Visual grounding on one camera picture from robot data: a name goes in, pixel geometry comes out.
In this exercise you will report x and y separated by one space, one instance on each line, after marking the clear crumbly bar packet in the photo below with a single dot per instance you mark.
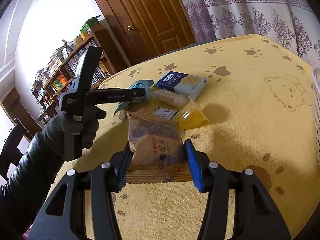
169 97

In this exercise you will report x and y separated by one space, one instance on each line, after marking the white purple patterned curtain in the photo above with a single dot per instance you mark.
291 23

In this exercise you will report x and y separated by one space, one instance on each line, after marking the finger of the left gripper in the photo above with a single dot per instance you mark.
96 97

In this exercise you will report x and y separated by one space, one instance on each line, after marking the black sleeved left forearm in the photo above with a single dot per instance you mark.
24 194

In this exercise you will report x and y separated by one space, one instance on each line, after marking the dark wooden chair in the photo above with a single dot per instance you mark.
10 153

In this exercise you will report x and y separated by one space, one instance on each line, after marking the yellow paw print tablecloth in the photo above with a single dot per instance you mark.
259 103

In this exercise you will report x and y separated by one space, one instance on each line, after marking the green box on shelf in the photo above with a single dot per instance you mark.
90 22

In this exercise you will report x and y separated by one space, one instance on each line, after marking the left black gloved hand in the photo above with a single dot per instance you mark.
63 135

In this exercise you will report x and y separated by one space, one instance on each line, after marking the brown wooden door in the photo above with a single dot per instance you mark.
161 26

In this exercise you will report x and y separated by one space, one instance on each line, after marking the white plastic basket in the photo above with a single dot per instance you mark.
316 109

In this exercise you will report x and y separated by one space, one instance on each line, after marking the brown date snack bag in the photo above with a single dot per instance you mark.
158 150

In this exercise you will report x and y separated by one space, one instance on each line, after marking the brass door knob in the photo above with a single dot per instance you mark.
130 28

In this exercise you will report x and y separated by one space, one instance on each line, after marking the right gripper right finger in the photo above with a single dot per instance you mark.
256 215

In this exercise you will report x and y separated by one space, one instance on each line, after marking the light blue snack packet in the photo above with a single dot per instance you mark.
138 92

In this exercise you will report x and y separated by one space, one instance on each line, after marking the wooden bookshelf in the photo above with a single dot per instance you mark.
51 83

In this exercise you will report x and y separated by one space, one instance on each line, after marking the yellow jelly cup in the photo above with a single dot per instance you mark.
190 116

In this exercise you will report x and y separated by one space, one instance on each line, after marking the navy blue biscuit packet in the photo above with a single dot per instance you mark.
183 84

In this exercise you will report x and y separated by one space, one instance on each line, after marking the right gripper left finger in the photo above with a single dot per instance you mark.
63 214

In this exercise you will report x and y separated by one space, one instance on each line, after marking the gold foil snack packet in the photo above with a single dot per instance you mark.
167 114

